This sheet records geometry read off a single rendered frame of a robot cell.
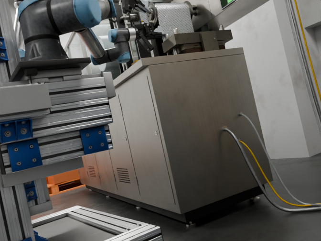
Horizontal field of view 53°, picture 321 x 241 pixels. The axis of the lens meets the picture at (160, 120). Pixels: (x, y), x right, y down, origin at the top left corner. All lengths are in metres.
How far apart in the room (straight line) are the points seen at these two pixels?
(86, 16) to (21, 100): 0.36
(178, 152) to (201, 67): 0.48
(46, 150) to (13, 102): 0.24
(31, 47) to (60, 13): 0.14
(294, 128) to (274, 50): 0.74
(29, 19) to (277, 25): 2.45
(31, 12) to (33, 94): 0.33
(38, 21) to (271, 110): 2.56
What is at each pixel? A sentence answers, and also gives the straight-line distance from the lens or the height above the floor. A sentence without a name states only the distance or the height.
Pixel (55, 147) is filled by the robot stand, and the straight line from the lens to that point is 1.10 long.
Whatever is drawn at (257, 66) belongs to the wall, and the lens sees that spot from 3.35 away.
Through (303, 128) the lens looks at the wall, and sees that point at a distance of 3.16.
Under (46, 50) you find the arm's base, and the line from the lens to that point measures 1.11.
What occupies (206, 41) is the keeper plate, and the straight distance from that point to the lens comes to 1.90.
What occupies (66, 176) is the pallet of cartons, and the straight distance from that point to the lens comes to 4.46.
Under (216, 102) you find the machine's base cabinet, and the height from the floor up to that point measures 0.61.
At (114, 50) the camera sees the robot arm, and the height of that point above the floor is 1.02.
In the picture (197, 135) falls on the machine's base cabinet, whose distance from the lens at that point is 1.70.
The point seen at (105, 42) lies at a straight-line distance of 3.02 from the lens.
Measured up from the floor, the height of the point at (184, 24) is 1.15.
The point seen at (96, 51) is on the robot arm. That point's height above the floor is 1.02.
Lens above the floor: 0.54
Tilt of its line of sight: 1 degrees up
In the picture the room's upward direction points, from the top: 13 degrees counter-clockwise
